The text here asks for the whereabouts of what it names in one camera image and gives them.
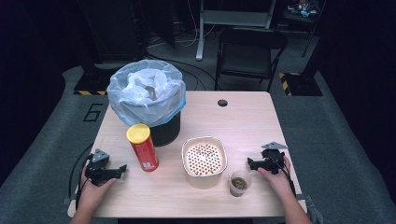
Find red chip can yellow lid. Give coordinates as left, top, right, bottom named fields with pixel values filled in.
left=126, top=123, right=160, bottom=173

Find black stand base striped tape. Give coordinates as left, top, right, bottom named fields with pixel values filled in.
left=73, top=62, right=110, bottom=97
left=278, top=72, right=324, bottom=97

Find hand-held gripper cable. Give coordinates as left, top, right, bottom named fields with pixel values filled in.
left=274, top=155, right=297, bottom=198
left=68, top=143, right=94, bottom=210

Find left hand-held gripper cable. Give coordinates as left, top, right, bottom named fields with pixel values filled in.
left=68, top=143, right=94, bottom=210

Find white bowl with perforated strainer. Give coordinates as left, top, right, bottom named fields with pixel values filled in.
left=181, top=135, right=228, bottom=189

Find white cable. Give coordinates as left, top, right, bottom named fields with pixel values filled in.
left=174, top=0, right=217, bottom=49

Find right hand-held gripper cable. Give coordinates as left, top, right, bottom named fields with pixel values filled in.
left=274, top=155, right=297, bottom=198

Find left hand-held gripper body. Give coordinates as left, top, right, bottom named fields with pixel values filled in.
left=85, top=148, right=110, bottom=187

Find person's left hand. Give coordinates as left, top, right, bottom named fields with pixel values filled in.
left=78, top=169, right=118, bottom=211

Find person's right hand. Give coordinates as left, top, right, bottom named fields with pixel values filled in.
left=257, top=157, right=295, bottom=200

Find clear plastic cup brown contents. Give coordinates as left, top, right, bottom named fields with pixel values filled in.
left=229, top=170, right=252, bottom=198

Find black trash bin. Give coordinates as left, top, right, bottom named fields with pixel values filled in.
left=149, top=111, right=182, bottom=147

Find black folding chair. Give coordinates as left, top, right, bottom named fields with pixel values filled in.
left=214, top=27, right=289, bottom=93

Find black floor cable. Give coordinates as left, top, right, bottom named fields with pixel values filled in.
left=146, top=53, right=220, bottom=91

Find white metal desk frame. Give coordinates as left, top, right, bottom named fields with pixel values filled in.
left=195, top=0, right=277, bottom=62

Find shelf with colourful clutter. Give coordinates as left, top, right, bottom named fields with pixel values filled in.
left=285, top=0, right=322, bottom=19

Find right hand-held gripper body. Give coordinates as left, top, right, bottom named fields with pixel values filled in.
left=261, top=141, right=289, bottom=175

